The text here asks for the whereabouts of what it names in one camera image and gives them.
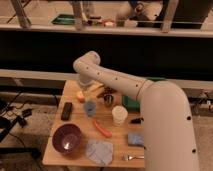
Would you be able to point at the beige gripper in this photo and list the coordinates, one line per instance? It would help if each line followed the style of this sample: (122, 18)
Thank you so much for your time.
(85, 84)

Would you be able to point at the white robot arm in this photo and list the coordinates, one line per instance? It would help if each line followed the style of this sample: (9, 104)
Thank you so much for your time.
(168, 131)

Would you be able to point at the yellow banana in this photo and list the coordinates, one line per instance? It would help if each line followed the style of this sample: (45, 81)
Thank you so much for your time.
(95, 87)

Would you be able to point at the blue small cup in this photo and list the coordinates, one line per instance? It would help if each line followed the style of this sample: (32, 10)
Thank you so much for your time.
(90, 108)

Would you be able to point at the brown dried item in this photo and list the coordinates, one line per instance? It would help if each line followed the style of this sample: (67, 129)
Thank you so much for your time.
(107, 90)

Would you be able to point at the black rectangular block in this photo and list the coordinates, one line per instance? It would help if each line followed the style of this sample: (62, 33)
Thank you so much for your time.
(67, 110)

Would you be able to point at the white cup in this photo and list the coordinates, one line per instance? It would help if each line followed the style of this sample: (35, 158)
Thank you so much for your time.
(119, 114)

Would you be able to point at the wooden table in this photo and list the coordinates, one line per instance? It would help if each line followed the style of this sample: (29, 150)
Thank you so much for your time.
(104, 118)

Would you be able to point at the green plastic tray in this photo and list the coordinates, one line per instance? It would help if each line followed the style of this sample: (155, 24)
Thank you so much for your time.
(129, 103)

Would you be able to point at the orange carrot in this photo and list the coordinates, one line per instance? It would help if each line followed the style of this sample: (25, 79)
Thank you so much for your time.
(102, 130)

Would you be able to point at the purple bowl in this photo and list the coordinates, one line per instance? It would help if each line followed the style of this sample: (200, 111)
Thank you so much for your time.
(67, 138)

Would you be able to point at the red bowl in background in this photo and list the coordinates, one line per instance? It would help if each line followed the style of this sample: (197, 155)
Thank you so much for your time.
(107, 23)

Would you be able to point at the green tray in background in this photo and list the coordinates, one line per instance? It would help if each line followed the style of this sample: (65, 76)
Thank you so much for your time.
(64, 19)

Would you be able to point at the grey blue cloth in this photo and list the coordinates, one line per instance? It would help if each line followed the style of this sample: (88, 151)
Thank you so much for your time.
(100, 152)

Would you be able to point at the blue sponge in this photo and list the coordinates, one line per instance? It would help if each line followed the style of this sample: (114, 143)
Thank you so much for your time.
(135, 139)

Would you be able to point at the silver fork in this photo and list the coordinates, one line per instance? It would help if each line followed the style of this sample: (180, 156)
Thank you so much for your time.
(129, 157)

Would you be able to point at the black handled knife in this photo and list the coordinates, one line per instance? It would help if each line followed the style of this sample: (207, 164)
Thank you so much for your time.
(137, 120)

